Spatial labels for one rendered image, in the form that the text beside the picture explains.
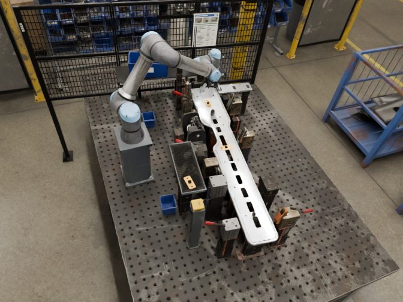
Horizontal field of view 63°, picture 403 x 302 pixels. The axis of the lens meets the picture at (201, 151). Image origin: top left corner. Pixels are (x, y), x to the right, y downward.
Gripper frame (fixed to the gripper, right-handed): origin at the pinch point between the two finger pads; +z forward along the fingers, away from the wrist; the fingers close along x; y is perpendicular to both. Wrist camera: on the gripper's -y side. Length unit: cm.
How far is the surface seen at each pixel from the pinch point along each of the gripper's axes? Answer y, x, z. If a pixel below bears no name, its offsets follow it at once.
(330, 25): -203, 249, 73
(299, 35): -192, 195, 79
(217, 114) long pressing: 13.2, 3.7, 11.3
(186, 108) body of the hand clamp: 2.7, -17.3, 11.6
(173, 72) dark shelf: -39.3, -18.9, 9.2
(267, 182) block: 82, 16, 7
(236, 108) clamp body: 8.0, 21.1, 13.2
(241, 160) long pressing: 60, 6, 10
